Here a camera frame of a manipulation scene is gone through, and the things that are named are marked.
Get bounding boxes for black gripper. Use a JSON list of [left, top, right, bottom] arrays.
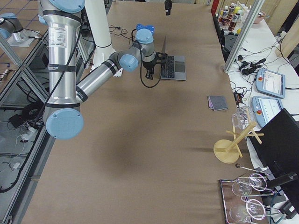
[[142, 52, 168, 79], [164, 0, 171, 15]]

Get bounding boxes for grey laptop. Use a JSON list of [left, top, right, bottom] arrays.
[[161, 36, 186, 81]]

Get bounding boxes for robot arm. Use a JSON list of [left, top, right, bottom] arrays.
[[39, 0, 167, 140], [0, 0, 172, 42]]

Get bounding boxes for folded grey cloth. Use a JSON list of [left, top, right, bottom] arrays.
[[207, 95, 228, 111]]

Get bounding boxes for glass mug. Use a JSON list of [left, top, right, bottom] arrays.
[[232, 106, 257, 130]]

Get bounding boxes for wooden mug tree stand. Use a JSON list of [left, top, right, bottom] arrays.
[[214, 121, 264, 164]]

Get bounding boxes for teach pendant tablet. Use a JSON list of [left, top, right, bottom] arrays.
[[251, 96, 284, 127], [256, 68, 286, 99]]

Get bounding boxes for black monitor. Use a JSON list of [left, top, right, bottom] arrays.
[[249, 109, 299, 177]]

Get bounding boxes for wine glass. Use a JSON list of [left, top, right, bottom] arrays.
[[231, 173, 267, 196], [229, 199, 266, 224]]

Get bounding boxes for black tray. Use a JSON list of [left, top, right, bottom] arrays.
[[219, 179, 280, 224]]

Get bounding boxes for copper wire rack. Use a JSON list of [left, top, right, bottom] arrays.
[[219, 8, 242, 32]]

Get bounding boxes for aluminium frame post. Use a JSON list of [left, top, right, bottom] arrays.
[[223, 0, 264, 74]]

